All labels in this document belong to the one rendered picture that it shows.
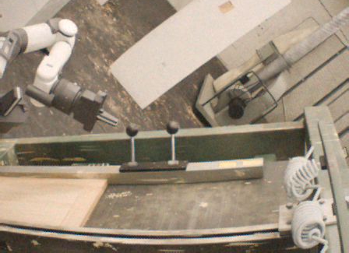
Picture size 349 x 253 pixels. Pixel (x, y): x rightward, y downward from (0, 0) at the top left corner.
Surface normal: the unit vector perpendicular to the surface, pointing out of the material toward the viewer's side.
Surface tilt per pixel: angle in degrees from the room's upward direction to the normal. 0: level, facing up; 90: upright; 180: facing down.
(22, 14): 90
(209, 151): 90
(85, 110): 90
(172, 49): 90
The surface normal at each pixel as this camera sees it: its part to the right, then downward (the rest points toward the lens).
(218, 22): -0.16, 0.37
